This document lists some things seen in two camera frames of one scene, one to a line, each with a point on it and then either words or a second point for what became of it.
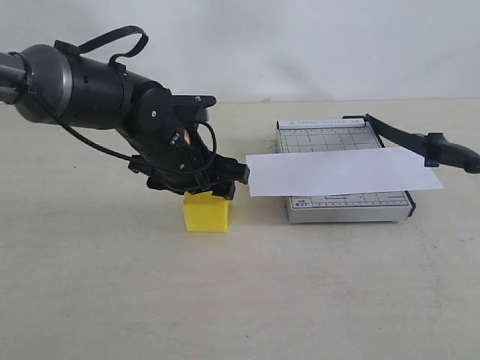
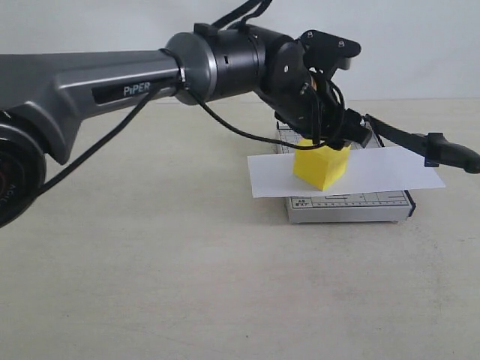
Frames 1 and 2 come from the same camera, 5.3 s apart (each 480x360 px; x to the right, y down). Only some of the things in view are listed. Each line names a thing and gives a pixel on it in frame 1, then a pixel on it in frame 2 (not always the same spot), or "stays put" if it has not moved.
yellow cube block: (205, 212) → (322, 166)
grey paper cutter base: (328, 134) stays put
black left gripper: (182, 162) → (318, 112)
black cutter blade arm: (434, 146) stays put
